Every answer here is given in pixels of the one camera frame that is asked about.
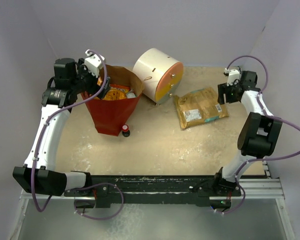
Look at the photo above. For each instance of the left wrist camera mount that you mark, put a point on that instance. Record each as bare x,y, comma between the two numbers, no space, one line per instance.
93,62

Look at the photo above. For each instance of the red brown paper bag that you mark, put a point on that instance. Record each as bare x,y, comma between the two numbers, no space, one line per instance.
110,115

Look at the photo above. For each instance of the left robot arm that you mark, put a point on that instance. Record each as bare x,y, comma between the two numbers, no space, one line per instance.
71,78

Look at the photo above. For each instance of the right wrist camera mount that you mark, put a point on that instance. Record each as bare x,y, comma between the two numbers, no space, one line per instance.
233,76

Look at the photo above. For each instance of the round white drawer cabinet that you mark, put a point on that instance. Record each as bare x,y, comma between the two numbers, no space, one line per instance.
160,73

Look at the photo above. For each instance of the large orange snack bag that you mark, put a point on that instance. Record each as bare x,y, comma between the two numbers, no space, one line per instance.
113,92

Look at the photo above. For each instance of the small dark sauce bottle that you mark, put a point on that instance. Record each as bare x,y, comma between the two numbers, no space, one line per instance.
125,130

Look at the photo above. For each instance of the teal snack packet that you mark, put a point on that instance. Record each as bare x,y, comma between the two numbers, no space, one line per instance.
130,95

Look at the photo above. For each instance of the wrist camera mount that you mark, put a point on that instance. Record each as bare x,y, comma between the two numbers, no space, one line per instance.
233,76
93,62

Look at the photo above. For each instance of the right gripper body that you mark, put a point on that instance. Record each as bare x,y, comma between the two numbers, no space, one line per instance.
232,98

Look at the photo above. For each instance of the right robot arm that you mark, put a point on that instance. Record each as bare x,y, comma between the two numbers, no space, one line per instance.
259,134

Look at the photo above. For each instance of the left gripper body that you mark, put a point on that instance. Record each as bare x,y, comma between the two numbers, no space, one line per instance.
87,81

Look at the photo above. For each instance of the black front frame rail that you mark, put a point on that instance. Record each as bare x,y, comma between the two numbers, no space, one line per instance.
153,189

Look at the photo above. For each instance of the tan paper snack bag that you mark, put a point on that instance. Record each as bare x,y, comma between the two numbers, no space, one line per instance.
199,107

